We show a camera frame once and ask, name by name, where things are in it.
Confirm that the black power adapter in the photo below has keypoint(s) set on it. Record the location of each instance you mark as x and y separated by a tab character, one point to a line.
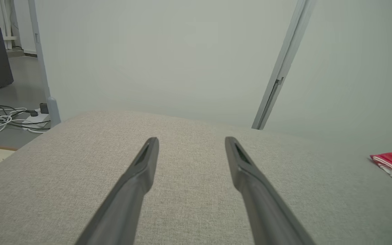
44	108

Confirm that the white power strip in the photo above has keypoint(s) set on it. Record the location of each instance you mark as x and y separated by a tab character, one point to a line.
37	119

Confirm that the white furniture frame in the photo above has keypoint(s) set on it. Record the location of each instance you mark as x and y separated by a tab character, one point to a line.
7	20

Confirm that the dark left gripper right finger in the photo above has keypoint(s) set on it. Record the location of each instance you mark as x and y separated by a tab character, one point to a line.
267	211

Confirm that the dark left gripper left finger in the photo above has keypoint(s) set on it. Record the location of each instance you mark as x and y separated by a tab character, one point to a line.
124	211

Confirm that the grey fabric sofa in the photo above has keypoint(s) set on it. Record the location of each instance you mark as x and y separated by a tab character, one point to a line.
189	170

